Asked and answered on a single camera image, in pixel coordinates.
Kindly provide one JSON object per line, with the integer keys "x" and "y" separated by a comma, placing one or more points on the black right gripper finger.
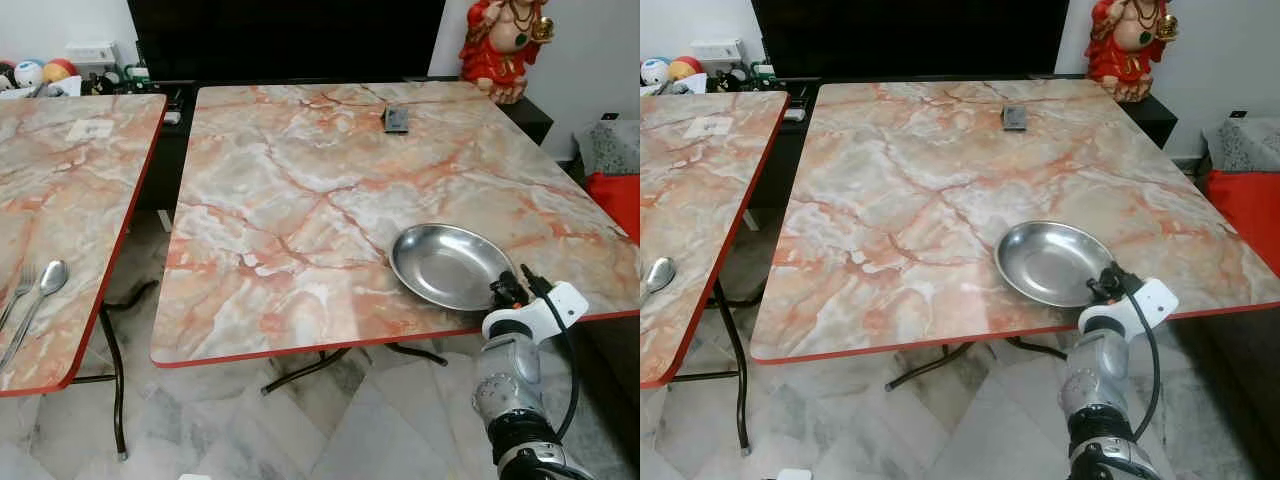
{"x": 500, "y": 295}
{"x": 1096, "y": 291}

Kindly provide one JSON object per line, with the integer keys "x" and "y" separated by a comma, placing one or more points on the round stainless steel plate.
{"x": 445, "y": 265}
{"x": 1050, "y": 262}

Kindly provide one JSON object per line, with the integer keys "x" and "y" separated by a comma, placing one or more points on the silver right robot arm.
{"x": 1090, "y": 370}
{"x": 505, "y": 375}

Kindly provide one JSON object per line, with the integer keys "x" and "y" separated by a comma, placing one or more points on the red seat cushion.
{"x": 620, "y": 200}
{"x": 1250, "y": 210}

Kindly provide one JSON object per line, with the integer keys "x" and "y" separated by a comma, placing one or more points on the stainless steel spoon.
{"x": 53, "y": 275}
{"x": 662, "y": 273}

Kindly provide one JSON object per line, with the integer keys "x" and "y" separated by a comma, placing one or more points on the grey patterned cushion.
{"x": 610, "y": 145}
{"x": 1245, "y": 145}

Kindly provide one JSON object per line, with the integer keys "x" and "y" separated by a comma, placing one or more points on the black crossed table legs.
{"x": 300, "y": 372}
{"x": 925, "y": 368}

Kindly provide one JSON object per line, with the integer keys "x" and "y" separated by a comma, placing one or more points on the small dark flat box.
{"x": 1015, "y": 118}
{"x": 397, "y": 120}

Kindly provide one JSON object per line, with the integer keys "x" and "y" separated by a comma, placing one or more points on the red laughing buddha statue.
{"x": 495, "y": 55}
{"x": 1120, "y": 55}

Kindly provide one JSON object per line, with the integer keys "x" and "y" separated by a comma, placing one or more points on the white paper card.
{"x": 90, "y": 129}
{"x": 708, "y": 127}

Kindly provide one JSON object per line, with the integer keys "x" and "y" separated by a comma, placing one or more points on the blue and white toy ball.
{"x": 28, "y": 73}
{"x": 655, "y": 72}

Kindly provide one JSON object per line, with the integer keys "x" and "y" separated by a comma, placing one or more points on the orange toy ball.
{"x": 686, "y": 67}
{"x": 60, "y": 68}

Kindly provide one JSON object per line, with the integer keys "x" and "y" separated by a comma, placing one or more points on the white socket box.
{"x": 715, "y": 52}
{"x": 90, "y": 55}

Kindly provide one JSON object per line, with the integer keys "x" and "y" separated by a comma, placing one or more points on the black television screen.
{"x": 910, "y": 40}
{"x": 290, "y": 40}

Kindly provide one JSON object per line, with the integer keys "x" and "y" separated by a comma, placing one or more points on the stainless steel fork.
{"x": 24, "y": 280}

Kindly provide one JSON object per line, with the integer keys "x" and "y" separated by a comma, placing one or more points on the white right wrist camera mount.
{"x": 555, "y": 305}
{"x": 1148, "y": 300}

